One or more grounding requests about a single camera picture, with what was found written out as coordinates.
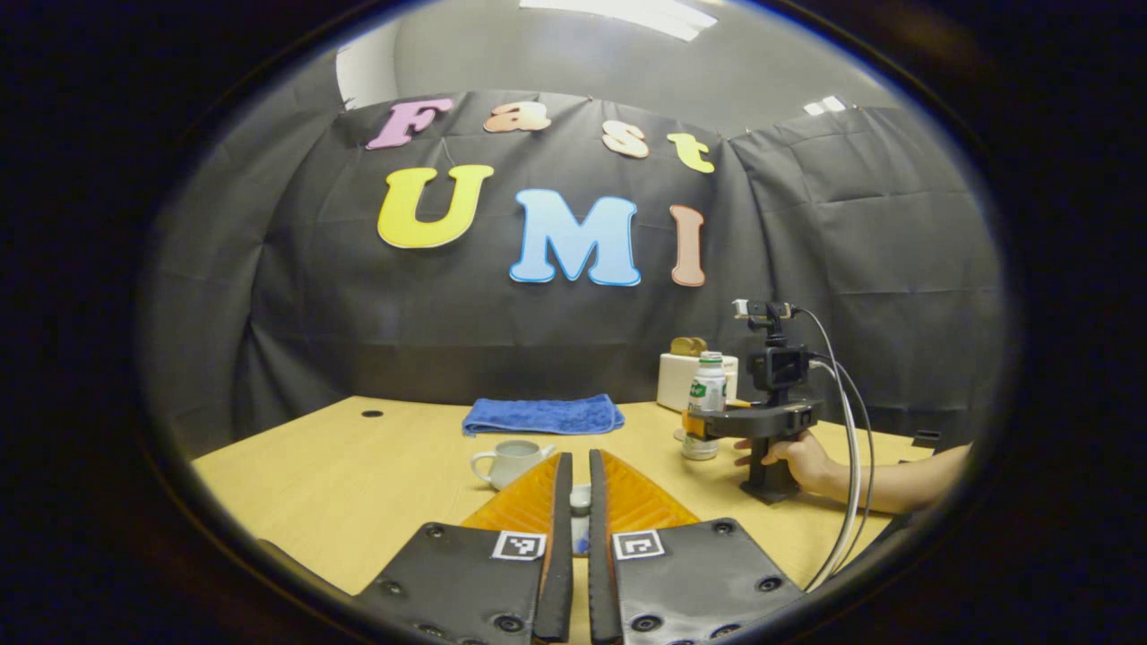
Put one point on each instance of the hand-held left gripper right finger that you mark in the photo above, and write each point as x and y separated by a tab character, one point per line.
599	555

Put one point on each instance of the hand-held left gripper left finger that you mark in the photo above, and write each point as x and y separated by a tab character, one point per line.
560	555

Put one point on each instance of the white water bottle green label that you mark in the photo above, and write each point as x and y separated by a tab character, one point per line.
708	390

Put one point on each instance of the white teacup lid blue pattern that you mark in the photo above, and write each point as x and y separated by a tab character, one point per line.
581	502

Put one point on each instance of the white teacup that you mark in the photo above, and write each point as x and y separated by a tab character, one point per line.
513	461

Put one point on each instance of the white toaster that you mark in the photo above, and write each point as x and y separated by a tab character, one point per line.
672	381

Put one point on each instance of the brown bread slice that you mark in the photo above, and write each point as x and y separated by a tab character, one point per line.
687	347

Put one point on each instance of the blue towel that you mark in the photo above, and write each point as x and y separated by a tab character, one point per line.
542	415

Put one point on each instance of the black backdrop cloth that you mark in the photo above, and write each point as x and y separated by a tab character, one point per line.
358	296

